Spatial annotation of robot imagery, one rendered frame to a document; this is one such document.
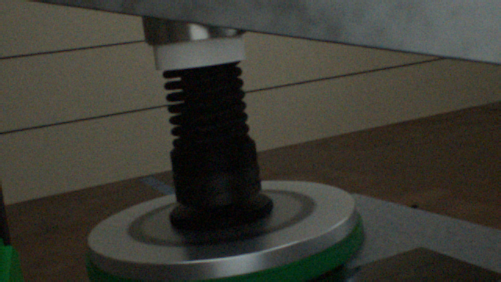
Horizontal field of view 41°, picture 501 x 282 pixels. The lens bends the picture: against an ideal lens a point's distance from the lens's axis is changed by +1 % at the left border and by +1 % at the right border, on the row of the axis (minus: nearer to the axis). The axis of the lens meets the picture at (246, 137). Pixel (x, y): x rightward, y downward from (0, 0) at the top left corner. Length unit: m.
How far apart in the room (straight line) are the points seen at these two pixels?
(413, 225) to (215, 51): 0.21
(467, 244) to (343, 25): 0.18
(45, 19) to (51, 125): 0.74
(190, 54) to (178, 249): 0.14
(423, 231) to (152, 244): 0.21
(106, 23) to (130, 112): 0.67
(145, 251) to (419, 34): 0.23
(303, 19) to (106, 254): 0.21
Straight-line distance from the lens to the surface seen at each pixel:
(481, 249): 0.49
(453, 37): 0.43
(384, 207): 0.60
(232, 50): 0.49
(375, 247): 0.51
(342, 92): 5.71
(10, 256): 1.59
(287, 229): 0.47
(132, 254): 0.47
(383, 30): 0.43
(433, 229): 0.54
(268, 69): 5.36
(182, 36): 0.48
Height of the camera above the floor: 0.97
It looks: 9 degrees down
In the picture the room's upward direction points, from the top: 7 degrees counter-clockwise
